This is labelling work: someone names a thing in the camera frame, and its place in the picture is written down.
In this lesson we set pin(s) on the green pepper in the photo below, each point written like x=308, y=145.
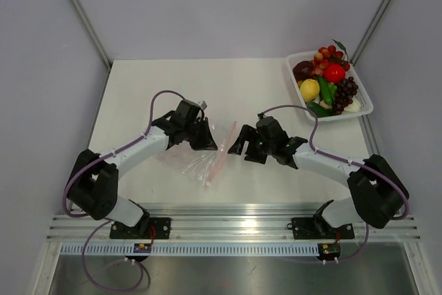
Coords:
x=324, y=92

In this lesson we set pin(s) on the right aluminium frame post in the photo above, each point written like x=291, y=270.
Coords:
x=371, y=29

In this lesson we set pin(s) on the small circuit board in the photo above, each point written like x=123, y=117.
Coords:
x=142, y=248
x=329, y=251

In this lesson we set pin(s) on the aluminium mounting rail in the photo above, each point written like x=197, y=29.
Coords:
x=228, y=223

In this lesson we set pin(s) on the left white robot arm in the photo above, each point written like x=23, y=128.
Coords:
x=93, y=184

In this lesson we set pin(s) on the green cucumber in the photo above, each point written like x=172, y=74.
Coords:
x=319, y=110

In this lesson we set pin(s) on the white plastic basket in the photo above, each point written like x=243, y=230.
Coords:
x=362, y=97

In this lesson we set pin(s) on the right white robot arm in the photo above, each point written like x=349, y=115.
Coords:
x=376, y=193

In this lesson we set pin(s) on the yellow lemon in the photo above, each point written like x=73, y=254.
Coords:
x=309, y=90

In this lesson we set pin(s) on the left small circuit board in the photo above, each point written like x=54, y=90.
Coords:
x=142, y=248

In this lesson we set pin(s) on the clear zip top bag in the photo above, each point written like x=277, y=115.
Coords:
x=202, y=166

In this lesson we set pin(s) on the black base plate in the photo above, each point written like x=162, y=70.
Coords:
x=162, y=227
x=310, y=228

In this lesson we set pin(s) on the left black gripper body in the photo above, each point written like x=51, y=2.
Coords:
x=189, y=128

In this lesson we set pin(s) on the left aluminium frame post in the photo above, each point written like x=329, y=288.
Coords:
x=91, y=33

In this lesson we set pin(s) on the aluminium frame post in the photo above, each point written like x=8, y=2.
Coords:
x=91, y=33
x=371, y=29

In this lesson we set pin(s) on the right small circuit board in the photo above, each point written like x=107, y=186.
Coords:
x=329, y=251

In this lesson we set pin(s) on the dark red apple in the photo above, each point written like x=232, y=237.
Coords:
x=303, y=70

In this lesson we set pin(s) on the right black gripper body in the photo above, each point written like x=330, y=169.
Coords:
x=259, y=150

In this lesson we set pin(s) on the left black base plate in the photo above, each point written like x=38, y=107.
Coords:
x=162, y=227

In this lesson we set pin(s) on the purple grape bunch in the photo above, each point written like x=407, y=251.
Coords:
x=346, y=91

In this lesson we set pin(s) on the white slotted cable duct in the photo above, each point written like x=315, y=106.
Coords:
x=193, y=249

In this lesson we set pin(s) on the strawberry bunch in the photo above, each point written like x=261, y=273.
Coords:
x=333, y=54

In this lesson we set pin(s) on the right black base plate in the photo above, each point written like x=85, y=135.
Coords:
x=310, y=228

